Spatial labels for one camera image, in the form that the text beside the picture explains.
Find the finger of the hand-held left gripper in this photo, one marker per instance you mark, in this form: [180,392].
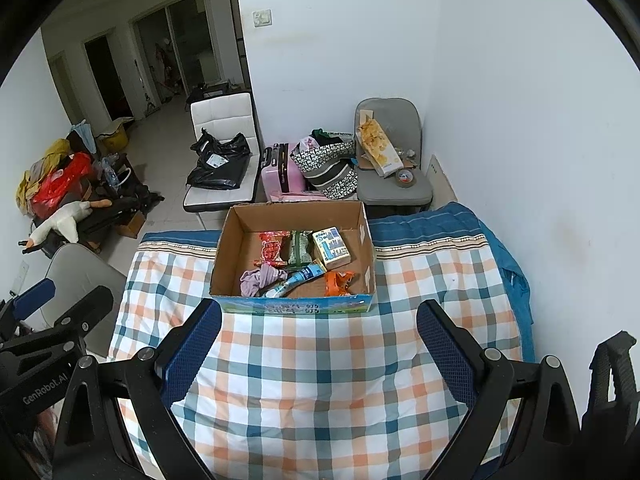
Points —
[85,310]
[35,296]

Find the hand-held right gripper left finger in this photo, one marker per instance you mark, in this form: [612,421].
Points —
[192,355]

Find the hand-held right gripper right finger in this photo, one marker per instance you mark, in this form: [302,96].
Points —
[447,355]

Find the purple cloth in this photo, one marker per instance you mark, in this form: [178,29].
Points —
[260,280]

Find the orange snack packet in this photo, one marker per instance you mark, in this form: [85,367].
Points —
[337,282]

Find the blue tube packet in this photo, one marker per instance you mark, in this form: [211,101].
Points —
[300,277]

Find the red snack packet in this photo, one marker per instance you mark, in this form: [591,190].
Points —
[272,249]

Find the green snack packet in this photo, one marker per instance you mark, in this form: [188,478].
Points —
[300,247]

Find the white and blue carton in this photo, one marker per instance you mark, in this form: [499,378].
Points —
[331,247]

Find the light grey shell chair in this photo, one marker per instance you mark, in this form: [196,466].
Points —
[85,275]

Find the white plush goose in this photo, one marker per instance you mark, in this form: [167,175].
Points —
[65,220]

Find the small brown cardboard box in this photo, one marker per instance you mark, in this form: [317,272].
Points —
[131,222]

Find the black low table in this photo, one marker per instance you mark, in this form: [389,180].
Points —
[120,202]

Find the red plastic bag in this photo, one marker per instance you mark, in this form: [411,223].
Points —
[60,185]

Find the yellow cloth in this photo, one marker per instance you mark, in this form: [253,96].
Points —
[35,175]

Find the plaid blanket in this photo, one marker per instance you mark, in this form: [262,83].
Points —
[325,385]

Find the blue bed sheet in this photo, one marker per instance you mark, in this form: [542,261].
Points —
[425,222]

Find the light blue cloth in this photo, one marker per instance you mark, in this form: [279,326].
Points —
[82,132]

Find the white board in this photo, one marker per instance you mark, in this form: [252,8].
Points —
[442,180]

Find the grey padded chair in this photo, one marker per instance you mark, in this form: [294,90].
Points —
[390,185]

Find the brown tape roll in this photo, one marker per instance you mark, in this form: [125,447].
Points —
[406,179]

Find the black plastic bag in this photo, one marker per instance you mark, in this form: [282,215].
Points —
[220,162]

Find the pink suitcase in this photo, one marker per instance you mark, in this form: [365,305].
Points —
[282,175]

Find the yellow snack box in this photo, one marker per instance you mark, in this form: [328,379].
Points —
[377,147]

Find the patterned tote bag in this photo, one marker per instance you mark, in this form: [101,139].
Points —
[327,170]

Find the white leather chair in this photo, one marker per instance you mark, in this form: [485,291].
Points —
[222,115]

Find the glass sliding door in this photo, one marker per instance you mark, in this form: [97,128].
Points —
[170,45]

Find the white light switch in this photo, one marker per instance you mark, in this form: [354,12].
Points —
[262,18]

